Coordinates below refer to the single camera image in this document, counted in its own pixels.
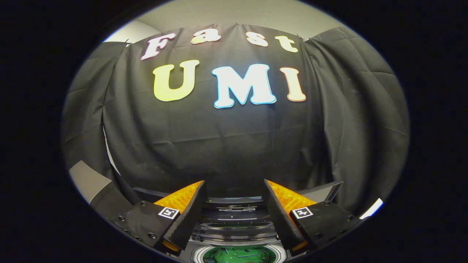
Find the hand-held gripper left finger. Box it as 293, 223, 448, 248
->
112, 180, 207, 256

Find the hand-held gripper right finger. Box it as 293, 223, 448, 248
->
263, 179, 364, 256

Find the grey top-load washing machine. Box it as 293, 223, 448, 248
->
181, 197, 294, 263

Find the green polo shirt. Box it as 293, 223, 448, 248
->
205, 247, 275, 263

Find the black backdrop cloth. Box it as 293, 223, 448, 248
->
61, 24, 410, 216

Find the grey cabinet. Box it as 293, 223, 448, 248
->
68, 160, 140, 220

